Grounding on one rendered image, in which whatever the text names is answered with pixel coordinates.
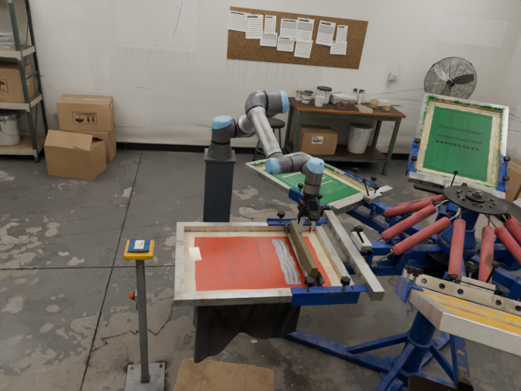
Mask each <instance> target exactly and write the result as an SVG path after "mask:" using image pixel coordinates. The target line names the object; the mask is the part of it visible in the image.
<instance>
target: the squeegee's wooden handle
mask: <svg viewBox="0 0 521 391"><path fill-rule="evenodd" d="M289 233H290V234H291V237H292V240H293V242H294V244H295V247H296V249H297V252H298V255H299V257H300V258H301V261H302V263H303V266H304V268H305V271H306V272H308V273H309V277H312V278H313V279H315V281H316V276H317V272H318V268H317V266H316V263H315V261H314V259H313V257H312V255H311V253H310V251H309V248H308V246H307V244H306V242H305V240H304V238H303V236H302V233H299V231H298V224H297V223H296V221H295V220H290V224H289Z"/></svg>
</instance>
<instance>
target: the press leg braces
mask: <svg viewBox="0 0 521 391"><path fill-rule="evenodd" d="M405 339H406V332H405V333H402V334H396V335H393V336H390V337H384V338H382V339H378V340H375V341H369V342H366V343H363V344H357V345H354V346H351V347H349V346H346V345H344V346H343V352H342V353H344V354H346V355H349V356H352V357H355V358H358V359H359V356H360V353H362V352H366V351H372V350H375V349H379V348H384V347H388V346H391V345H394V344H401V343H404V342H405ZM441 346H442V345H440V344H439V343H437V342H436V341H434V340H433V339H432V345H431V347H430V353H431V354H432V355H433V357H434V358H435V359H436V360H437V361H438V363H439V364H440V366H441V367H442V368H443V370H444V371H445V372H446V373H447V374H448V376H449V377H450V379H451V380H452V381H453V382H454V374H453V368H452V366H451V365H450V363H449V362H448V361H447V360H446V359H445V357H444V356H443V355H442V353H441V352H440V350H439V348H440V347H441ZM414 350H415V346H414V345H412V344H411V343H408V345H407V346H406V348H405V350H404V351H403V352H402V353H401V355H400V356H399V358H398V360H397V361H396V362H395V364H394V365H393V366H392V368H391V369H390V371H389V372H388V374H387V375H386V376H385V377H384V379H383V380H382V382H381V383H380V385H379V386H378V388H377V389H376V390H375V391H386V390H387V389H388V387H389V386H390V385H391V384H392V382H393V381H394V379H395V377H396V376H397V375H398V374H399V372H400V371H401V369H402V368H403V366H404V365H405V363H406V362H407V361H408V359H409V357H410V356H411V355H412V353H413V352H414Z"/></svg>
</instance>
